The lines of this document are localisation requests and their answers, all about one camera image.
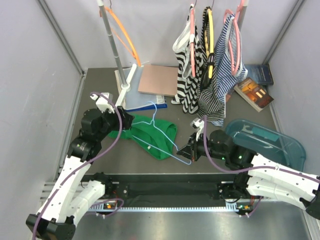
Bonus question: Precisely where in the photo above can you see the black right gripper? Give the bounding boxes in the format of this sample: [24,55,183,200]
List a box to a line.
[176,131,227,162]

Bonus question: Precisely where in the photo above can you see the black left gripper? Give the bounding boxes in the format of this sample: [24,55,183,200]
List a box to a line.
[96,105,135,141]

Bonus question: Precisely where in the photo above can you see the green tank top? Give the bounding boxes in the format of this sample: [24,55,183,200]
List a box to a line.
[120,114,178,161]

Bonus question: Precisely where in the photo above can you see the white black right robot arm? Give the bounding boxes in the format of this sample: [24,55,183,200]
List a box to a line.
[177,130,320,219]

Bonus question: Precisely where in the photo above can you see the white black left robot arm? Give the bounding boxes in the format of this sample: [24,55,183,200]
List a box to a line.
[26,107,134,240]

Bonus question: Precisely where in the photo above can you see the thin black white striped top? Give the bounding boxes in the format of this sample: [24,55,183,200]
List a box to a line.
[197,52,226,127]

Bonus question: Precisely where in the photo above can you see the orange plastic hanger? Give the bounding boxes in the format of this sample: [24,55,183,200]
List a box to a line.
[104,6,142,67]

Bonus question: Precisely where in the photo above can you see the wide black white striped top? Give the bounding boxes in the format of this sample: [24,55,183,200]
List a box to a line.
[171,22,206,115]

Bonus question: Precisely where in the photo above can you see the blue white striped tank top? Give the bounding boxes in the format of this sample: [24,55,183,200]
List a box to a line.
[215,26,248,102]

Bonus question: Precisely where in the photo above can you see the yellow black hanger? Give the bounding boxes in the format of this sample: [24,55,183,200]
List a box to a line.
[201,6,214,87]

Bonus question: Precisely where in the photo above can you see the pink hanger left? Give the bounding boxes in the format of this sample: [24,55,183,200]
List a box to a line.
[189,2,197,77]

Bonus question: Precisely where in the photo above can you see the pink hanger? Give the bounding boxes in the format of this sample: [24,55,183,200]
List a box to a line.
[222,0,247,78]
[189,2,197,77]

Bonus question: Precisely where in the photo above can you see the pink hanger right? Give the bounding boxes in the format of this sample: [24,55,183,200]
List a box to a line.
[222,0,247,78]

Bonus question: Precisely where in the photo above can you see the blue white folder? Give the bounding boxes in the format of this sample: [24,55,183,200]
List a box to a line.
[122,66,168,112]

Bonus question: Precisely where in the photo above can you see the white rack base foot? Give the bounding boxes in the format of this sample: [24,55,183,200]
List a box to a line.
[114,63,139,110]

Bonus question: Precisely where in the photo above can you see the pink brown notebook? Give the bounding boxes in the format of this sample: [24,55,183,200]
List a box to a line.
[138,64,178,97]

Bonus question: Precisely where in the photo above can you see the teal transparent plastic basket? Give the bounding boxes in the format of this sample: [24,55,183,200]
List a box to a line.
[225,119,307,172]

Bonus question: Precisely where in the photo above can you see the orange cover book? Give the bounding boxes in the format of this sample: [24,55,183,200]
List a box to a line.
[234,77,274,112]

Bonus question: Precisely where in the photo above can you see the dark blue book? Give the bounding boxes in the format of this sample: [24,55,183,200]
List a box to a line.
[245,64,274,86]

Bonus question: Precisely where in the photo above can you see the grey rack pole left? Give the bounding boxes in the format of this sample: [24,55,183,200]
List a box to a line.
[97,0,129,87]

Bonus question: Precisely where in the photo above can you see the grey rack pole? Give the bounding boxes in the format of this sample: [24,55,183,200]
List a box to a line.
[237,0,249,31]
[97,0,129,87]

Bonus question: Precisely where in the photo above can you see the grey rack pole right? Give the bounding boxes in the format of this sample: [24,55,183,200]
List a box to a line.
[237,0,249,31]

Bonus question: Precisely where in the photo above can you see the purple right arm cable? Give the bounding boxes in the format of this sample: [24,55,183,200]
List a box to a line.
[202,114,320,183]

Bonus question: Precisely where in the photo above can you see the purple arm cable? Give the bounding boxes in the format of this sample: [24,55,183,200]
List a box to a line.
[202,114,320,183]
[31,91,124,240]

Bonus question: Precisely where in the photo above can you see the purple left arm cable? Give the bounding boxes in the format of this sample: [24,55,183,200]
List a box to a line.
[31,91,124,240]

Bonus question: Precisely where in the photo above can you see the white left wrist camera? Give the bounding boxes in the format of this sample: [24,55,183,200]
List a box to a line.
[90,93,115,113]

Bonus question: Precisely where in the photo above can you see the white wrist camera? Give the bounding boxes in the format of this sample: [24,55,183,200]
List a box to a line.
[90,93,115,113]
[190,117,206,141]

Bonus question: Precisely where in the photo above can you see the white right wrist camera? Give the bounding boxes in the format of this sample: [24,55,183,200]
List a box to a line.
[190,117,206,141]

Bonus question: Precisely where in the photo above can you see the grey slotted cable duct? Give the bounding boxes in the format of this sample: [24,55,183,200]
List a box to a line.
[87,202,239,214]

